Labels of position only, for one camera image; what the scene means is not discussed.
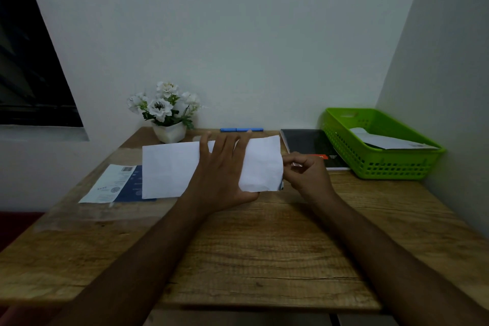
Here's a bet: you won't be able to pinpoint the clear plastic sheet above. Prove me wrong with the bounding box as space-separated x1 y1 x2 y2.
34 146 180 233

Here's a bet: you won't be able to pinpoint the person's right forearm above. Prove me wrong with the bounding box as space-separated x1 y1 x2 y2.
317 192 489 326

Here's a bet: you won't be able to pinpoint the blue and white leaflet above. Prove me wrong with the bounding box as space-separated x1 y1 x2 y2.
78 164 155 204

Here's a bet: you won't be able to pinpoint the person's left hand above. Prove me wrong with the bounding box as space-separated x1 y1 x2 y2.
183 130 260 220

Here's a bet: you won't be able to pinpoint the black notebook with red label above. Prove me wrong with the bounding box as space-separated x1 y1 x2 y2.
280 129 350 171

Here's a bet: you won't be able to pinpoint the dark red carpet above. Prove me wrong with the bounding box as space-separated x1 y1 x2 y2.
0 211 45 252

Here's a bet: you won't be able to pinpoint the white potted artificial flowers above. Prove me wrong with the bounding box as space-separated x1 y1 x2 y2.
127 81 203 144

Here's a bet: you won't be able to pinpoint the green plastic basket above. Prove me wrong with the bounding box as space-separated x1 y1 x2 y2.
322 107 447 180

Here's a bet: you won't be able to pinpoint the dark window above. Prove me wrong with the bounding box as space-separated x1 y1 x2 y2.
0 0 84 127

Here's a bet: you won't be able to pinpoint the person's left forearm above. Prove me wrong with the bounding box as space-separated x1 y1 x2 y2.
47 199 207 326

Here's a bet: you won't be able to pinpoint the person's right hand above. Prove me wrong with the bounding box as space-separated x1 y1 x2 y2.
282 152 339 206

